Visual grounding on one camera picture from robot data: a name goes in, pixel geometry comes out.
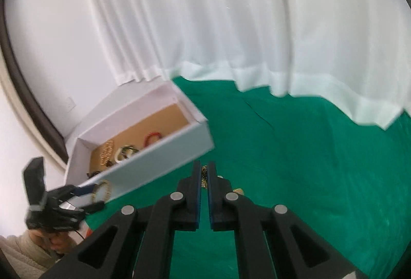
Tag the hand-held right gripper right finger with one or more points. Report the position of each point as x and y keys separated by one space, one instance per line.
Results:
x=210 y=189

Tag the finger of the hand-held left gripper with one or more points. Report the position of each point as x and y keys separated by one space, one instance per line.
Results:
x=93 y=207
x=82 y=190

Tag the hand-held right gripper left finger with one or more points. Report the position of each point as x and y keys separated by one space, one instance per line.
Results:
x=198 y=189

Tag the gold beaded jewellery pile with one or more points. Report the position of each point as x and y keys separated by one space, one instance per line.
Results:
x=204 y=176

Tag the white jade bangle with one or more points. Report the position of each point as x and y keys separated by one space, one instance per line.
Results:
x=108 y=186

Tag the white jewelry box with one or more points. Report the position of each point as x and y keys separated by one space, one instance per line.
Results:
x=160 y=157

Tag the person's left forearm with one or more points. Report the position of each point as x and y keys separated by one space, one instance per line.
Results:
x=22 y=256

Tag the person's left hand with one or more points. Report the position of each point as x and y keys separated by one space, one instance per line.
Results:
x=53 y=239

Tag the white green bangle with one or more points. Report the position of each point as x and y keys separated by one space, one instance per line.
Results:
x=123 y=152

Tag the green table cloth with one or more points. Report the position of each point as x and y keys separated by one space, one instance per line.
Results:
x=289 y=170

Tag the white curtain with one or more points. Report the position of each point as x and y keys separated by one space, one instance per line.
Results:
x=224 y=9

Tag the dark brown frame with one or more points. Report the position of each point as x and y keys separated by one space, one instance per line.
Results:
x=32 y=99

